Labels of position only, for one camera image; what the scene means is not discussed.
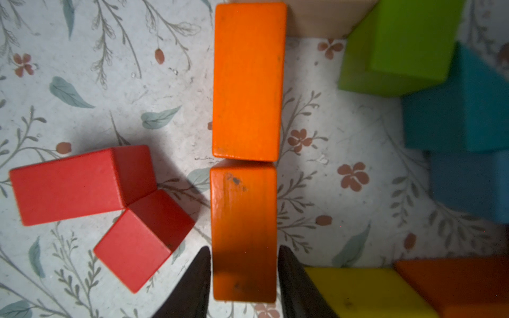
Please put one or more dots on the light blue block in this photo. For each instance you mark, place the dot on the light blue block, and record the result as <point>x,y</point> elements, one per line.
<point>472,182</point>

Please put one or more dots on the teal triangle block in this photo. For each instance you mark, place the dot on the teal triangle block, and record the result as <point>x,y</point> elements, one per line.
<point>466,113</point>

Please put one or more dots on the red long block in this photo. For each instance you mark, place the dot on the red long block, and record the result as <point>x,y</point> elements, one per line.
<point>83,185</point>

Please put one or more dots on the orange block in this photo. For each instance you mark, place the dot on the orange block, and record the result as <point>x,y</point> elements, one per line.
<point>460,287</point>
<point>249,48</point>

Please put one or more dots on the orange block low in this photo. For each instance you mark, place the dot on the orange block low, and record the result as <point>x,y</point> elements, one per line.
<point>244,231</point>

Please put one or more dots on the beige wooden block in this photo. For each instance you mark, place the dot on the beige wooden block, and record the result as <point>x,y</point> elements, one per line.
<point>326,19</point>

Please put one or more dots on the green block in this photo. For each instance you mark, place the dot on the green block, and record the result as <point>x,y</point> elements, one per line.
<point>401,47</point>

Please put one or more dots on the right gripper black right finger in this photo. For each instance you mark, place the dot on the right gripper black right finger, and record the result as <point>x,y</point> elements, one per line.
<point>300,296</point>

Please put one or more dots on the red small block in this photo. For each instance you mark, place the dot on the red small block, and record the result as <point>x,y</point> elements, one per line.
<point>143,238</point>

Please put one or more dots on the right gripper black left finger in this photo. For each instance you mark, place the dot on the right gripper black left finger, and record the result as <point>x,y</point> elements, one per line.
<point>191,295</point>

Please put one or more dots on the yellow block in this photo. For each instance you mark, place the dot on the yellow block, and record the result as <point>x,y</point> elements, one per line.
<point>369,292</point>

